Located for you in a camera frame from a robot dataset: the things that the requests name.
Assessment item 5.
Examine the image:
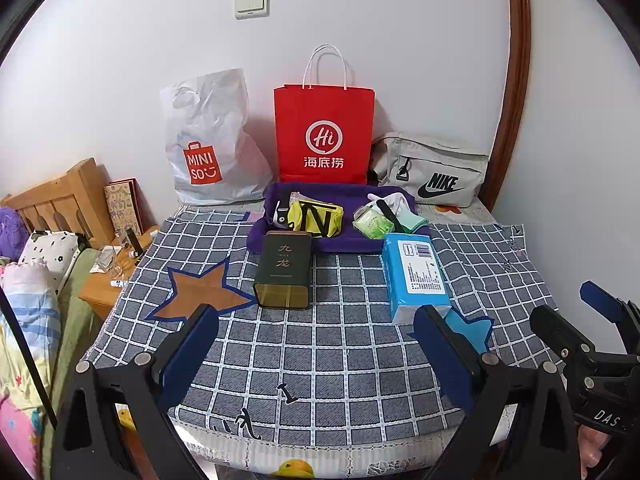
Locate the white plastic shopping bag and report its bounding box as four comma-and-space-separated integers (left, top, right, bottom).
160, 67, 273, 206

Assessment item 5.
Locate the patterned book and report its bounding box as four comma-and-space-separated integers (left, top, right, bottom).
104, 178, 151, 238

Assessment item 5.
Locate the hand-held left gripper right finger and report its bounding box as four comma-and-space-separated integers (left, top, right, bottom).
414, 304, 583, 480

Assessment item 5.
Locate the spotted white pillow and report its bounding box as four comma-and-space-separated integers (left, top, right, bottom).
17, 230, 88, 301

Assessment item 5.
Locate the purple towel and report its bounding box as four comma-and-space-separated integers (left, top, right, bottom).
248, 182, 431, 255

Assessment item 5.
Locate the person's right hand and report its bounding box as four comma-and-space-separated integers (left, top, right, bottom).
575, 425, 640, 480

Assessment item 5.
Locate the blue checked tablecloth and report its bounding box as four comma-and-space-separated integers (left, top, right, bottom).
80, 207, 526, 448

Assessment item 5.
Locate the brown wooden door frame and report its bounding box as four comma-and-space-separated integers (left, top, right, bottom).
487, 0, 532, 211

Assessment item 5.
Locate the dark tea tin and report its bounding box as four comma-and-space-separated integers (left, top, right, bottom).
252, 231, 313, 310

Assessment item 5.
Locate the purple plush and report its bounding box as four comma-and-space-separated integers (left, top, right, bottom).
0, 206, 28, 261

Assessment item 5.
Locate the black strap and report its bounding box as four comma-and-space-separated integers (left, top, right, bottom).
375, 199, 402, 233

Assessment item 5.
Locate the green sachet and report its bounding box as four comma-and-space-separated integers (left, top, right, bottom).
352, 208, 393, 240

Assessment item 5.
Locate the yellow pouch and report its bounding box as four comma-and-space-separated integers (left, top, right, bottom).
286, 199, 345, 237

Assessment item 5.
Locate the white glove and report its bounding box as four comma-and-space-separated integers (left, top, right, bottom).
367, 192, 401, 212

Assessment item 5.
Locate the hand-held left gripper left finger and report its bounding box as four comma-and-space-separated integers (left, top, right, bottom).
50, 302, 221, 480

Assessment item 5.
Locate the red paper bag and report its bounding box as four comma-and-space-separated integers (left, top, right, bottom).
273, 45, 376, 184

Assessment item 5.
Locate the green bed sheet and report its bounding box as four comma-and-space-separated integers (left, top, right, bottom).
42, 247, 103, 480

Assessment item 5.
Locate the pastel printed blanket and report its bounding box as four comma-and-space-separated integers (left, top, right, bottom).
0, 260, 63, 480

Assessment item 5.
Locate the white light switch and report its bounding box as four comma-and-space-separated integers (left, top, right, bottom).
234, 0, 270, 20

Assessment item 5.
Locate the grey waist bag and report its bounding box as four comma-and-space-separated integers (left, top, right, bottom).
370, 131, 490, 209

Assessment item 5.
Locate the clear glass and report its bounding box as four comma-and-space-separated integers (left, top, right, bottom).
92, 245, 121, 273

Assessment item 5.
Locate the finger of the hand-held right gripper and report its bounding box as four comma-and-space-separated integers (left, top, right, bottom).
530, 305, 603, 363
580, 281, 640, 356

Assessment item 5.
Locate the wooden headboard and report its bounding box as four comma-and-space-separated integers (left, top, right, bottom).
2, 157, 116, 251

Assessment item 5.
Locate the blue tissue pack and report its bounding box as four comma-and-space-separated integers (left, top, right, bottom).
382, 232, 451, 325

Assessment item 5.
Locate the wooden nightstand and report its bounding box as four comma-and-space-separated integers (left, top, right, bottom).
77, 225, 161, 321

